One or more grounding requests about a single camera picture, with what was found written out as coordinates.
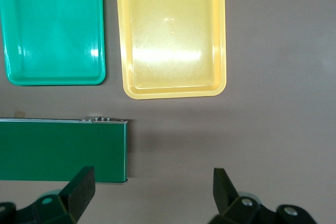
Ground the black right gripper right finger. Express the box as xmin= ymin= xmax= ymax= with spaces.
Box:
xmin=209 ymin=167 xmax=278 ymax=224

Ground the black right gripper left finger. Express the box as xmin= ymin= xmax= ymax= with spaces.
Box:
xmin=15 ymin=166 xmax=96 ymax=224

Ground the green conveyor belt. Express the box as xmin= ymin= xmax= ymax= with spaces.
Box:
xmin=0 ymin=115 xmax=129 ymax=185

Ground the green plastic tray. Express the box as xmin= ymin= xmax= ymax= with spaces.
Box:
xmin=0 ymin=0 xmax=107 ymax=86

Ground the yellow plastic tray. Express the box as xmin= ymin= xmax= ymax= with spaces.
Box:
xmin=115 ymin=0 xmax=227 ymax=101

